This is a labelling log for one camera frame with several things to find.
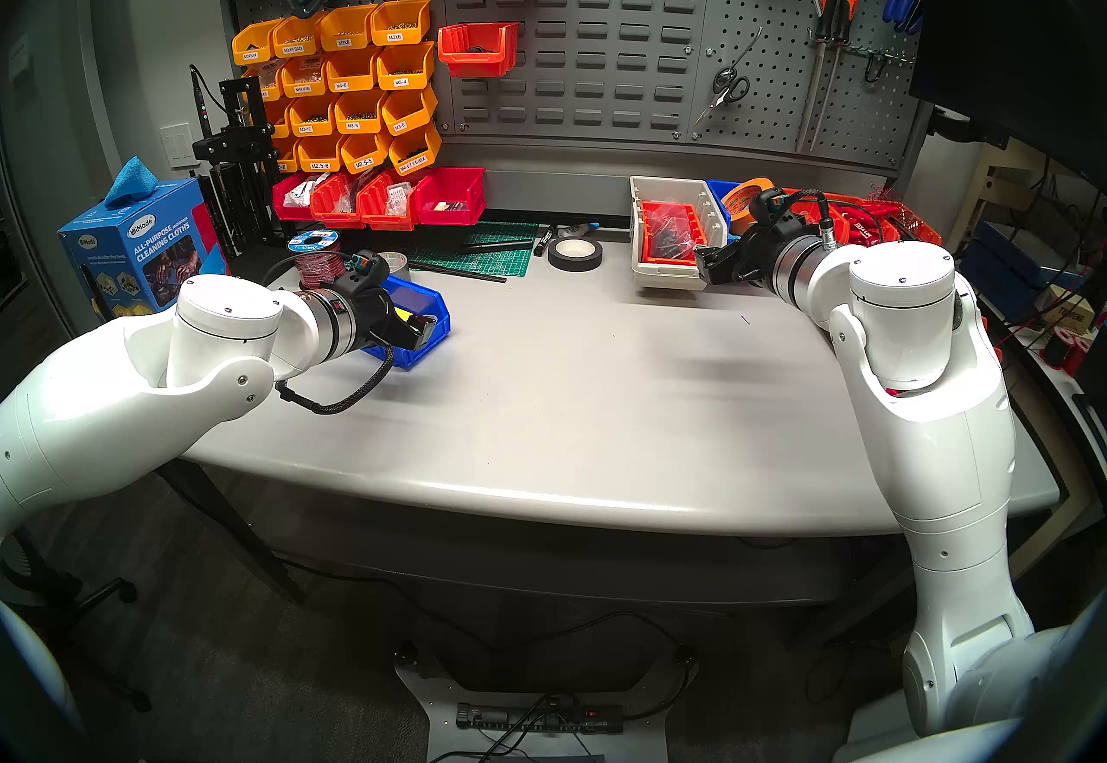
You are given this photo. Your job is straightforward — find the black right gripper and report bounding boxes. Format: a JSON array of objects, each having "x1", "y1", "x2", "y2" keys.
[{"x1": 694, "y1": 186, "x2": 803, "y2": 293}]

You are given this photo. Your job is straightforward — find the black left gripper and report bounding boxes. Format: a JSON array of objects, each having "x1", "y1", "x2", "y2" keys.
[{"x1": 333, "y1": 249, "x2": 438, "y2": 354}]

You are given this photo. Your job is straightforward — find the blue plastic storage bin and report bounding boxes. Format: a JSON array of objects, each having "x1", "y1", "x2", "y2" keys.
[
  {"x1": 705, "y1": 180, "x2": 746, "y2": 223},
  {"x1": 363, "y1": 275, "x2": 452, "y2": 371}
]

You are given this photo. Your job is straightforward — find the orange masking tape roll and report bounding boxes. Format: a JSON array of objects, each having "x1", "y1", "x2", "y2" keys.
[{"x1": 725, "y1": 178, "x2": 776, "y2": 236}]

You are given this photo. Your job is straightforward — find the large beige storage bin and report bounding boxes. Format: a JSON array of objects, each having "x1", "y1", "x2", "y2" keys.
[{"x1": 629, "y1": 176, "x2": 731, "y2": 292}]

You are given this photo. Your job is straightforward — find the red tool white lettering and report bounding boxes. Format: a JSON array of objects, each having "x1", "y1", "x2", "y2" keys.
[{"x1": 852, "y1": 204, "x2": 900, "y2": 245}]

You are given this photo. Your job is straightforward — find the clear bag of hardware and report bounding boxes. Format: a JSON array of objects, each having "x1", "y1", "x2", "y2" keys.
[{"x1": 653, "y1": 208, "x2": 694, "y2": 254}]

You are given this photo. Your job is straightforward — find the black metal rod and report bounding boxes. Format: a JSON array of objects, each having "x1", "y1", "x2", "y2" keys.
[{"x1": 408, "y1": 260, "x2": 509, "y2": 284}]

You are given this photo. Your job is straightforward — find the green cutting mat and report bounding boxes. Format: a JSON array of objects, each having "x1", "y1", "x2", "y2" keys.
[{"x1": 408, "y1": 221, "x2": 541, "y2": 278}]

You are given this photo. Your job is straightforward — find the red parts bin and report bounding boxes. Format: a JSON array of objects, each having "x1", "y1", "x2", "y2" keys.
[
  {"x1": 356, "y1": 170, "x2": 418, "y2": 232},
  {"x1": 273, "y1": 173, "x2": 319, "y2": 222},
  {"x1": 411, "y1": 167, "x2": 487, "y2": 226},
  {"x1": 310, "y1": 173, "x2": 366, "y2": 229}
]

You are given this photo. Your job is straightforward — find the black tape roll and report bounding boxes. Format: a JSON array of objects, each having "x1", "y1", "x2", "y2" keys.
[{"x1": 547, "y1": 236, "x2": 604, "y2": 272}]

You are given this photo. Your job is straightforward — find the large grey pegboard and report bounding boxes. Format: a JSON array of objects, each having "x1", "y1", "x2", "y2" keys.
[{"x1": 692, "y1": 0, "x2": 931, "y2": 170}]

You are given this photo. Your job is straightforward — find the black metal stand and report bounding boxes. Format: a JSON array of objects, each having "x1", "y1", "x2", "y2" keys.
[{"x1": 192, "y1": 77, "x2": 295, "y2": 274}]

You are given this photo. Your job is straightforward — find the blue cleaning cloths box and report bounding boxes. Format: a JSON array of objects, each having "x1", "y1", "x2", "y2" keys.
[{"x1": 58, "y1": 179, "x2": 232, "y2": 319}]

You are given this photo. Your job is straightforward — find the orange-red hanging bin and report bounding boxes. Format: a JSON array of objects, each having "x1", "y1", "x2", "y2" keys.
[{"x1": 438, "y1": 22, "x2": 520, "y2": 79}]

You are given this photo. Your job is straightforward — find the dark blue case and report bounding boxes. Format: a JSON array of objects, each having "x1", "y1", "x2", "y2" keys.
[{"x1": 960, "y1": 221, "x2": 1073, "y2": 295}]

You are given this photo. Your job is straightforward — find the blue cloth in dispenser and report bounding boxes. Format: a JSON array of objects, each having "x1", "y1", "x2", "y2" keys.
[{"x1": 104, "y1": 156, "x2": 159, "y2": 209}]

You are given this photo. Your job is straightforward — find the small cardboard box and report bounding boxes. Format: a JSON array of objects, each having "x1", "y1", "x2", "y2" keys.
[{"x1": 1042, "y1": 290, "x2": 1099, "y2": 330}]

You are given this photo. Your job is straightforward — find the red thread spool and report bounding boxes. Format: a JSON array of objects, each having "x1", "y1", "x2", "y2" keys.
[{"x1": 1042, "y1": 329, "x2": 1091, "y2": 373}]

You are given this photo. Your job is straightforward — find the black monitor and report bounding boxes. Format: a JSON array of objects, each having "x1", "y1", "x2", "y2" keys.
[{"x1": 908, "y1": 0, "x2": 1107, "y2": 192}]

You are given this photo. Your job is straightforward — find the black power strip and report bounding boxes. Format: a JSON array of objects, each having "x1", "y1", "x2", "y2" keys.
[{"x1": 456, "y1": 701, "x2": 624, "y2": 736}]

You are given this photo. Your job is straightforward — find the black office chair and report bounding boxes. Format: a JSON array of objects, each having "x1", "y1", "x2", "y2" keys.
[{"x1": 0, "y1": 528, "x2": 152, "y2": 715}]

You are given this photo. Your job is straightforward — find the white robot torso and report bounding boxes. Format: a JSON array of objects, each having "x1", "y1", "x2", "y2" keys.
[{"x1": 0, "y1": 600, "x2": 85, "y2": 763}]

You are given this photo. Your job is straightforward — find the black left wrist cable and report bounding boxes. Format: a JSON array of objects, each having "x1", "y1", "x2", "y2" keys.
[{"x1": 275, "y1": 345, "x2": 395, "y2": 416}]

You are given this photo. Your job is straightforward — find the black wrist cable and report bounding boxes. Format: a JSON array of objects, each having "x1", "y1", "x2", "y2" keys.
[
  {"x1": 783, "y1": 189, "x2": 887, "y2": 249},
  {"x1": 275, "y1": 345, "x2": 395, "y2": 416}
]

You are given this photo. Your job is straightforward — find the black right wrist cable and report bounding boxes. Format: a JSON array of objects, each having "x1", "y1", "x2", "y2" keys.
[{"x1": 783, "y1": 189, "x2": 887, "y2": 249}]

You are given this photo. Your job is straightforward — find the red wire spool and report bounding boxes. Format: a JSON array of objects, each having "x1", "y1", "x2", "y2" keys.
[{"x1": 288, "y1": 230, "x2": 344, "y2": 288}]

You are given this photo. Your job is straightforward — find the black handled scissors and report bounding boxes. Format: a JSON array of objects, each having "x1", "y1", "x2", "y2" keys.
[{"x1": 692, "y1": 26, "x2": 764, "y2": 129}]

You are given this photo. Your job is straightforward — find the grey louvred wall panel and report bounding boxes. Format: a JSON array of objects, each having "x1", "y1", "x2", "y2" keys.
[{"x1": 441, "y1": 0, "x2": 714, "y2": 144}]

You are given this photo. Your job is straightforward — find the white wall switch plate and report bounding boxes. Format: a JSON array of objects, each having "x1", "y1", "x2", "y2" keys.
[{"x1": 160, "y1": 123, "x2": 198, "y2": 170}]

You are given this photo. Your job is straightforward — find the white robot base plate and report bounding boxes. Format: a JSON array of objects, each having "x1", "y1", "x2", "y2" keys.
[{"x1": 394, "y1": 649, "x2": 697, "y2": 763}]

